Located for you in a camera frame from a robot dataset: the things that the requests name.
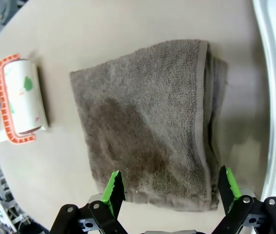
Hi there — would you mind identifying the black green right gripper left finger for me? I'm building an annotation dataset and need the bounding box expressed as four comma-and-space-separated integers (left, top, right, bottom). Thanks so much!
49, 170, 126, 234

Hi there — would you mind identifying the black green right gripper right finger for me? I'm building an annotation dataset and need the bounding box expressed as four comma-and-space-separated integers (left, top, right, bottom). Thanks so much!
212, 165, 276, 234

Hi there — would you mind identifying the brown terry towel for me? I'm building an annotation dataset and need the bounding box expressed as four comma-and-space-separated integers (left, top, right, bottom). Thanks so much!
69, 38, 229, 212

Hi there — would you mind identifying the white lint roller stand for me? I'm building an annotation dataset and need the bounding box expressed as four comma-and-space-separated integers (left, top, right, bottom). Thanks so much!
0, 57, 51, 146

